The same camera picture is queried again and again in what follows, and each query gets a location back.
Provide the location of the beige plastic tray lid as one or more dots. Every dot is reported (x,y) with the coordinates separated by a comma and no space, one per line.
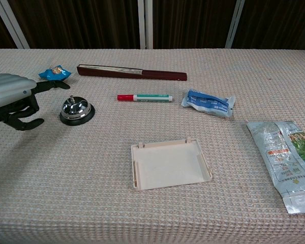
(167,166)

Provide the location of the white slanted frame post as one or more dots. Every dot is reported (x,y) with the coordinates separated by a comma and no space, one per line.
(11,24)
(235,24)

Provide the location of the beige waffle tablecloth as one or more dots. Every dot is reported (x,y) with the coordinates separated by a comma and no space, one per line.
(152,203)

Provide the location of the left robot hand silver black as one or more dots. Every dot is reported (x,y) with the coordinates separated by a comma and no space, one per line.
(7,87)

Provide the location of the large silver food bag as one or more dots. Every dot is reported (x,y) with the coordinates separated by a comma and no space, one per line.
(284,157)

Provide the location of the silver call bell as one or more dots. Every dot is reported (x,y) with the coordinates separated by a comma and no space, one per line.
(75,108)

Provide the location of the blue white tissue pack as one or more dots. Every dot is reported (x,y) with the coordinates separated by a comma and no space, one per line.
(208,103)

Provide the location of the dark red folded fan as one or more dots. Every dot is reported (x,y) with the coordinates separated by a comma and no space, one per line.
(132,72)

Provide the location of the marker pen red cap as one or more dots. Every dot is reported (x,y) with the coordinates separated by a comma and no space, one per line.
(147,97)

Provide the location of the white vertical frame post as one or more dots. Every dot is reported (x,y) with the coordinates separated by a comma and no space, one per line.
(145,24)

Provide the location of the small blue snack packet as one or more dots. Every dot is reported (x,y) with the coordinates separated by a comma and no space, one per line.
(55,72)

